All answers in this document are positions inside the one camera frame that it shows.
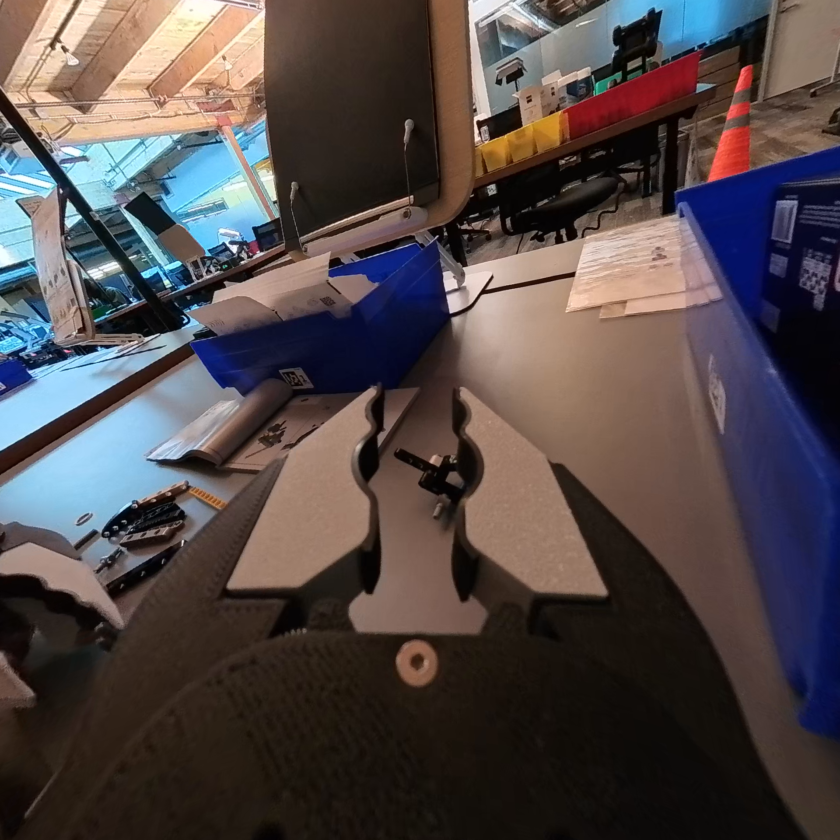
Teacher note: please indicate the black slanted pole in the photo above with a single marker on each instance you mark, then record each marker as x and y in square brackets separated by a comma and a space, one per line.
[85, 203]

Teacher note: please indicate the black curved lego panel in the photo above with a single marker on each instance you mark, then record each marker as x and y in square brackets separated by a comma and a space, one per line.
[141, 516]

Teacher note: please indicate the lego instruction booklet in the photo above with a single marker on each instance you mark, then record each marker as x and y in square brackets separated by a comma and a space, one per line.
[308, 426]

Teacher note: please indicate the yellow long lego beam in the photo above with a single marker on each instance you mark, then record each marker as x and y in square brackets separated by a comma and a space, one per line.
[207, 497]

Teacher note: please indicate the yellow plastic bin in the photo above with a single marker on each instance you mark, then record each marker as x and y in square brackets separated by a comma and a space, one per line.
[520, 143]
[497, 152]
[550, 132]

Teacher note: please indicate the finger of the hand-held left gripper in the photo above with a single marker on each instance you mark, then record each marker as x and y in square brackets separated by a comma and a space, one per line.
[39, 535]
[59, 571]

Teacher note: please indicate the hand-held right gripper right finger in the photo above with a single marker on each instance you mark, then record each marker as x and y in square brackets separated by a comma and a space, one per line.
[525, 525]

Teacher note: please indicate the printed paper sheets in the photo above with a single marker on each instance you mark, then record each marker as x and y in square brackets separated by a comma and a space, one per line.
[630, 269]

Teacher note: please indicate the computer monitor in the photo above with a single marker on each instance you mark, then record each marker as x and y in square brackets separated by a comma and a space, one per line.
[354, 118]

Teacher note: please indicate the white paper bags bundle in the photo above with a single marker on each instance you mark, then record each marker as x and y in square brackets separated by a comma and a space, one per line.
[282, 302]

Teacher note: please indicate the blue plastic bin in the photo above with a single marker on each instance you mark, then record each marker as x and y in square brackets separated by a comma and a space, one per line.
[754, 426]
[341, 348]

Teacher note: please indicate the paper board on white stand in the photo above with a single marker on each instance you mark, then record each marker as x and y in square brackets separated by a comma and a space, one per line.
[59, 282]

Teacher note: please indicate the long wooden table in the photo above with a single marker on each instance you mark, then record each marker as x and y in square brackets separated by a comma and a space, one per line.
[610, 134]

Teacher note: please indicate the small black lego axle connector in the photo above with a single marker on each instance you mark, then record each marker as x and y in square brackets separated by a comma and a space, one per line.
[430, 472]

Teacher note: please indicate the black lego box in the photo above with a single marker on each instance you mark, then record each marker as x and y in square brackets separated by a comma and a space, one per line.
[807, 275]

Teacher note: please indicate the white long lego beam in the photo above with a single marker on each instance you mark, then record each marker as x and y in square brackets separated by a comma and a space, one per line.
[164, 493]

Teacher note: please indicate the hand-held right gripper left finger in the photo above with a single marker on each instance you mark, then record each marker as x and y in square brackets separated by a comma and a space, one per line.
[308, 512]

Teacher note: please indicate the black office chair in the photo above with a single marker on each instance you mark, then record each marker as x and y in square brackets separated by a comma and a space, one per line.
[564, 200]

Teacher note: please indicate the red plastic bin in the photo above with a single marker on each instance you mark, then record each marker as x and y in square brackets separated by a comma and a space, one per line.
[630, 98]

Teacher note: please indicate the black flat lego beam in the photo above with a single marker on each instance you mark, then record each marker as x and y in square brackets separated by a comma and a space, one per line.
[144, 568]

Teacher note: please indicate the orange traffic cone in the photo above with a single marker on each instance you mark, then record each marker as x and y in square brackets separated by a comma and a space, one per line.
[732, 138]

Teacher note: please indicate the black machine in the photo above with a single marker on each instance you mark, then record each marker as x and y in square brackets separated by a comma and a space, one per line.
[633, 43]

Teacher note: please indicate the small blue bin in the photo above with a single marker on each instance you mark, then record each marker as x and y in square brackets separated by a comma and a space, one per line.
[13, 379]

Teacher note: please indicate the white cardboard boxes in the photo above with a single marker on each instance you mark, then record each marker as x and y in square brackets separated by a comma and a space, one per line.
[554, 95]

